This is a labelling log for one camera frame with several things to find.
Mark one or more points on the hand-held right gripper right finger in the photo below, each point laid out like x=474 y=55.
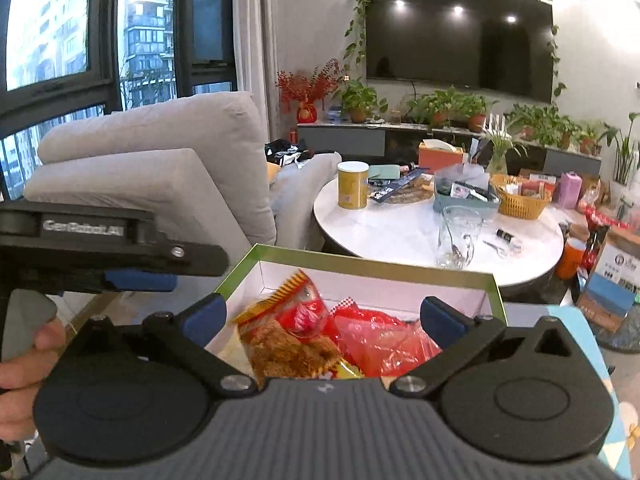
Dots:
x=442 y=320

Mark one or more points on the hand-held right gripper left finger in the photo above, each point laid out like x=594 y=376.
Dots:
x=205 y=317

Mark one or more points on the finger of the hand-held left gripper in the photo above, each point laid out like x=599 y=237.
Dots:
x=195 y=260

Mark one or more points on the clear red snack packet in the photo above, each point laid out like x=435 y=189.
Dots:
x=390 y=340

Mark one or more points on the green gift box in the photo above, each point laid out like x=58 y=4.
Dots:
x=375 y=280

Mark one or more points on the red printed snack packet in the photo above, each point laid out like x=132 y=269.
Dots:
x=290 y=340

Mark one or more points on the person's left hand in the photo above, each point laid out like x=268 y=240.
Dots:
x=20 y=390

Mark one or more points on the glass mug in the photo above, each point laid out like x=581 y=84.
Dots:
x=457 y=240

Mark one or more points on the beige sofa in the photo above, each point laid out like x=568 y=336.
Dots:
x=165 y=170

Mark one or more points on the white round table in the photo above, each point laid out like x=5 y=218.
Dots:
x=390 y=240

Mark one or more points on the small black white bottle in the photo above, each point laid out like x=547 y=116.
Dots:
x=505 y=235

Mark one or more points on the teal tray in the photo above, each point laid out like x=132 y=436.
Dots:
x=465 y=192

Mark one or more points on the dark blue flat packet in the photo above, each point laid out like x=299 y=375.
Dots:
x=400 y=187

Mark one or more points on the yellow woven basket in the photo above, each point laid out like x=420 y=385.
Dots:
x=520 y=202

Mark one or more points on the orange cup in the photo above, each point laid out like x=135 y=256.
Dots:
x=575 y=260

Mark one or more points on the yellow can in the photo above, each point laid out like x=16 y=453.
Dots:
x=352 y=187

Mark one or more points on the orange tissue box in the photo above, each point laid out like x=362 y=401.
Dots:
x=435 y=157

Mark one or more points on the blue brown cardboard box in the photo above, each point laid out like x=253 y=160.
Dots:
x=607 y=290

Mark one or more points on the glass vase with plant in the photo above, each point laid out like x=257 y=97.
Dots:
x=500 y=152

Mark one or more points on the dark round coffee table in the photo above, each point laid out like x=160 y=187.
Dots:
x=620 y=340

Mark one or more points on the pink box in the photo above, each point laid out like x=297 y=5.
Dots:
x=569 y=190

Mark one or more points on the grey television console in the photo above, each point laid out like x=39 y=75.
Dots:
x=345 y=140

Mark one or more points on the red flower arrangement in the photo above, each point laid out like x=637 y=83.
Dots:
x=307 y=90

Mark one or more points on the potted green plant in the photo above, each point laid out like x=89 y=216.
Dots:
x=590 y=137
x=445 y=107
x=540 y=122
x=360 y=100

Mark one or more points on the dark framed window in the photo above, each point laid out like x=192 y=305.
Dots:
x=60 y=25

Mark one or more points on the white curtain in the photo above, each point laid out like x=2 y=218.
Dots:
x=255 y=50

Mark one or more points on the tall large leaf plant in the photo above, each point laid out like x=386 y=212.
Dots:
x=625 y=150

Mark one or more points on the trailing vine plant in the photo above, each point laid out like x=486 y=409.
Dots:
x=357 y=20

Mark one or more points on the black wall television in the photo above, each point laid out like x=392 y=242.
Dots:
x=450 y=35

